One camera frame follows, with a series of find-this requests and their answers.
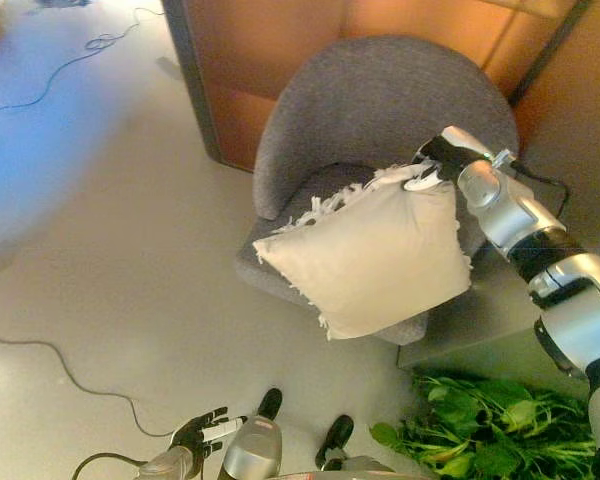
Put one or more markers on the black left robot foot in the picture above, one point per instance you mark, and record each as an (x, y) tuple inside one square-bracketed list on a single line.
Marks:
[(271, 402)]

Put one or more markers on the white fringed pillow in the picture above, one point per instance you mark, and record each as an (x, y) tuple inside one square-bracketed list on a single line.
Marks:
[(380, 255)]

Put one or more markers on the green leafy plant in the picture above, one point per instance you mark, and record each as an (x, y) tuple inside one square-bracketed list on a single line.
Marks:
[(480, 425)]

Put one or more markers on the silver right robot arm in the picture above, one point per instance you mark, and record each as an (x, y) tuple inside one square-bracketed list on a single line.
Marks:
[(560, 280)]

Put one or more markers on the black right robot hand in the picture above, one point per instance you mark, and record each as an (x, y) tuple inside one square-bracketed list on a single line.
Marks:
[(447, 152)]

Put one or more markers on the black right robot foot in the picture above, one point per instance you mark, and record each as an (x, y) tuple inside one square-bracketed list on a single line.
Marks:
[(337, 435)]

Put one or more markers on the black robot foot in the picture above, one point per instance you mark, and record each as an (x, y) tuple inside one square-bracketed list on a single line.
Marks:
[(271, 402), (337, 435)]

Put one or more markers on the silver left robot leg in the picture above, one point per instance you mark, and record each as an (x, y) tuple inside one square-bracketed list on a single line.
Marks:
[(255, 447)]

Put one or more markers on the silver right robot leg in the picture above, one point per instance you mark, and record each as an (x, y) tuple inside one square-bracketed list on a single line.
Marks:
[(362, 467)]

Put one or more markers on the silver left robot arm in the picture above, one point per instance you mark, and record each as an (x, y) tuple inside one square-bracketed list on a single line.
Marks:
[(172, 462)]

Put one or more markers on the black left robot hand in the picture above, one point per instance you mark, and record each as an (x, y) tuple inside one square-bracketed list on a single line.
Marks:
[(192, 435)]

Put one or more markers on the grey fabric armchair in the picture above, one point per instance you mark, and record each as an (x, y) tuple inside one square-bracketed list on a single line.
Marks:
[(380, 95)]

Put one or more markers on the silver robot leg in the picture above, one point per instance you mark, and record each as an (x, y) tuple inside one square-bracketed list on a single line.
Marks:
[(362, 467), (255, 447)]

